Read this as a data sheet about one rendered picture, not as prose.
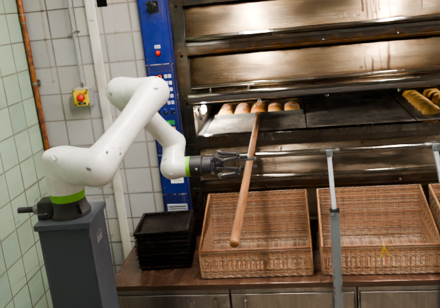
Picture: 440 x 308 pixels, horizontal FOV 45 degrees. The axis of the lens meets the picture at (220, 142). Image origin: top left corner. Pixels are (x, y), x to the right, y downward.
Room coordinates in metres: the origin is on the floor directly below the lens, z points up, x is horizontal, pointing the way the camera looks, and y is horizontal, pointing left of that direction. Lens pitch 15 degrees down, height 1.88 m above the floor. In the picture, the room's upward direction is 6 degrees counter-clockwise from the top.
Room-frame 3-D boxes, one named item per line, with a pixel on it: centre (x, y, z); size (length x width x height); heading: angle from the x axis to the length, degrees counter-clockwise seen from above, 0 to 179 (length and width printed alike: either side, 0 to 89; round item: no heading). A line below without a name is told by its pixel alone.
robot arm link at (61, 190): (1.81, 0.55, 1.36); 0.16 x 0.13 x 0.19; 58
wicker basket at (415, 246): (2.47, -0.73, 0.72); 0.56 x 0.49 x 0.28; 81
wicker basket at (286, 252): (2.57, -0.14, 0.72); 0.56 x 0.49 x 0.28; 82
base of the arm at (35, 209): (1.83, 0.62, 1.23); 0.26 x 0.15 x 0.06; 85
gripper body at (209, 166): (2.27, 0.04, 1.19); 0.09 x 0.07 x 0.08; 82
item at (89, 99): (2.93, 0.73, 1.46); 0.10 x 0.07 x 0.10; 81
